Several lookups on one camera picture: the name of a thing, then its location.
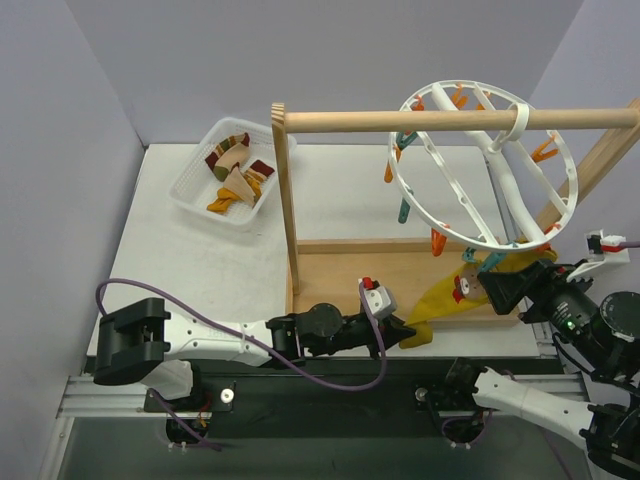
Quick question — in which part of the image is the white plastic mesh basket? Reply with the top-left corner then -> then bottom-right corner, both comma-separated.
169,117 -> 277,229

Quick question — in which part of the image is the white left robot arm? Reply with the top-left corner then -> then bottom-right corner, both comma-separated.
94,297 -> 416,411

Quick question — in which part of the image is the purple cable at base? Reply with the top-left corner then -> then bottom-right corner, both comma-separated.
149,389 -> 224,453

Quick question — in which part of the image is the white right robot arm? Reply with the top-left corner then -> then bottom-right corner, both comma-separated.
443,260 -> 639,479

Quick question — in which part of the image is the wooden hanger rack stand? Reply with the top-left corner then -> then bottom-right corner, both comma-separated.
271,93 -> 639,348

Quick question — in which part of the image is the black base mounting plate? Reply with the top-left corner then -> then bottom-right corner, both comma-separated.
162,359 -> 493,446

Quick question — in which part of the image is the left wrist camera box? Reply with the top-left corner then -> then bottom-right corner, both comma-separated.
359,277 -> 397,321

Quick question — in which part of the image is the striped cream maroon sock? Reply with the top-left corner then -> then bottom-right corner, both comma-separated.
223,160 -> 275,188

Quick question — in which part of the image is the white round sock hanger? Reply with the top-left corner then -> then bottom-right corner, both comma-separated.
384,80 -> 579,253

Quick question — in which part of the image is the mustard yellow sock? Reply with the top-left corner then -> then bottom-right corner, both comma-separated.
399,245 -> 558,350
217,182 -> 262,205

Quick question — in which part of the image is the small orange sock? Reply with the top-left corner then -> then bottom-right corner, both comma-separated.
207,196 -> 238,215

